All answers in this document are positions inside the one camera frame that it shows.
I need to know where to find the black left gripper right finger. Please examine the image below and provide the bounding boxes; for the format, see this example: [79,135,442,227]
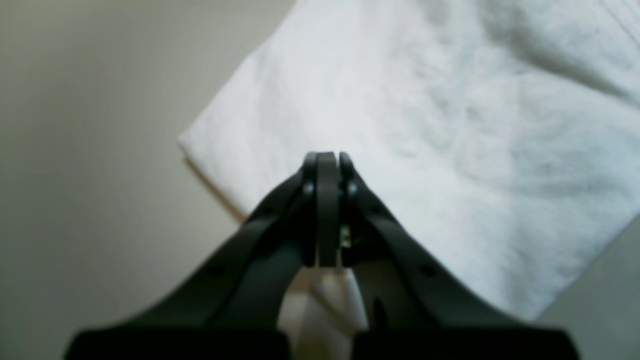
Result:
[318,152,579,360]

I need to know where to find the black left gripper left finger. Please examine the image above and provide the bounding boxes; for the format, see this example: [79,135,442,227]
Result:
[64,152,318,360]

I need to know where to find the white printed T-shirt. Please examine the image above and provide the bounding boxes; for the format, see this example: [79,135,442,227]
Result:
[178,0,640,320]

